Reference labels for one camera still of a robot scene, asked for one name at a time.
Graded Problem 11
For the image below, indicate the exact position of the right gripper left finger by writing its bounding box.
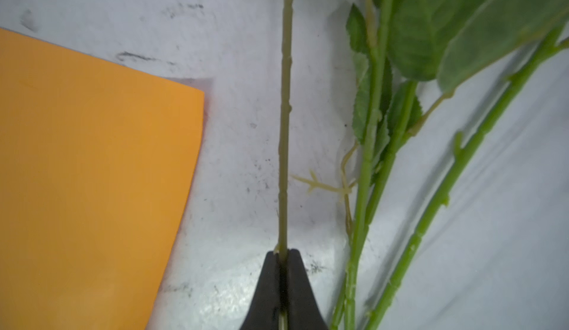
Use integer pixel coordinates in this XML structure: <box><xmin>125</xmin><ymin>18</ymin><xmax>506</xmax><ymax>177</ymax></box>
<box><xmin>240</xmin><ymin>251</ymin><xmax>281</xmax><ymax>330</ymax></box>

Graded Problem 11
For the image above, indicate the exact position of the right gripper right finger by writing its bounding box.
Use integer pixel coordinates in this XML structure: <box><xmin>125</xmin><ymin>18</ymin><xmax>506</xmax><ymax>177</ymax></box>
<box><xmin>284</xmin><ymin>249</ymin><xmax>328</xmax><ymax>330</ymax></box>

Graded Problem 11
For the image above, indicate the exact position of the orange wrapping paper sheet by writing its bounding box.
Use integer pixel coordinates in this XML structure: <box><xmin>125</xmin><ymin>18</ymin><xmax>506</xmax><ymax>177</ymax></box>
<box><xmin>1</xmin><ymin>30</ymin><xmax>204</xmax><ymax>329</ymax></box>

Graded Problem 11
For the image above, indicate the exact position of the pink fake rose spray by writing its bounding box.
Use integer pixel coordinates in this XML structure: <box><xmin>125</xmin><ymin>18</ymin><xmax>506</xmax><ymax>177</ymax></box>
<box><xmin>276</xmin><ymin>0</ymin><xmax>530</xmax><ymax>330</ymax></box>

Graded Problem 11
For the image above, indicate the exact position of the white fake rose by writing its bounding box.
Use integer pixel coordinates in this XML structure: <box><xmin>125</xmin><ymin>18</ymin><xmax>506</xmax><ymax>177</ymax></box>
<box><xmin>366</xmin><ymin>24</ymin><xmax>568</xmax><ymax>329</ymax></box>

